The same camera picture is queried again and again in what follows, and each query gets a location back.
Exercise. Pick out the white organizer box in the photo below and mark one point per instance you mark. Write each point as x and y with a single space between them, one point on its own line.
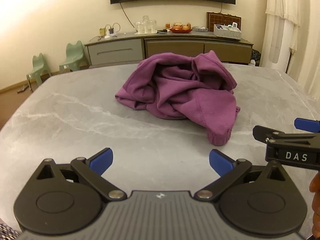
226 33

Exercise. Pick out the small yellow box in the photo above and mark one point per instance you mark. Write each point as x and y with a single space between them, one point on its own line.
102 30

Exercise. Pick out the cluster of clear glass cups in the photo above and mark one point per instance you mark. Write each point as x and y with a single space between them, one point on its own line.
145 26

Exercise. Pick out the black bag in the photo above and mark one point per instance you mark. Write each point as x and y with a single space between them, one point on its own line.
256 54

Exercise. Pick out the person's patterned clothing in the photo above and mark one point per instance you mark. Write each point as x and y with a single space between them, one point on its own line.
7 232

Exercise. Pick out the small green plastic chair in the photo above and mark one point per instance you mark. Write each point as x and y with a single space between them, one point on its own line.
38 66
75 55

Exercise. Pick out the wooden chessboard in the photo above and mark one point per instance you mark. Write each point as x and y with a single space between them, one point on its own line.
225 18

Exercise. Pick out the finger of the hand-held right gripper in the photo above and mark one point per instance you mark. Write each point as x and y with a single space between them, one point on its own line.
265 132
305 124

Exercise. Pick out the heap of orange fruit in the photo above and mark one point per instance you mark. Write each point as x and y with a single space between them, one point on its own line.
181 26

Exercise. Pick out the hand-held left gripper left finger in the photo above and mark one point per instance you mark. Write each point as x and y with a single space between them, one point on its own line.
102 161

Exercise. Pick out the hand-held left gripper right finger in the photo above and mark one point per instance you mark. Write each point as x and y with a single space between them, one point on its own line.
221 162

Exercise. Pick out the white curtain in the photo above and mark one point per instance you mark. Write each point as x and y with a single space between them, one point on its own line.
310 42

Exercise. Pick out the purple sweater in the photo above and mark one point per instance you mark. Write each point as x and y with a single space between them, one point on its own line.
180 95

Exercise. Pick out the pair of slippers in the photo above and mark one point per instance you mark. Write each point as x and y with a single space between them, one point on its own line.
23 89

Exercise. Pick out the person's right hand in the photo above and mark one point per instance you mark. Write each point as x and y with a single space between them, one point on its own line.
315 205

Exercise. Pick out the grey and brown sideboard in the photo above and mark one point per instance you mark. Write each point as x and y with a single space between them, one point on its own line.
175 47

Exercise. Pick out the black phone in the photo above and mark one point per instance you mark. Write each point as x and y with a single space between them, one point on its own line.
163 31

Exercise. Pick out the red fruit plate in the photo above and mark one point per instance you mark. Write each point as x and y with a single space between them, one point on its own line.
181 30

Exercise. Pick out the clear glass dish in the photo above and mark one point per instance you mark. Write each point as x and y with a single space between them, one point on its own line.
200 29

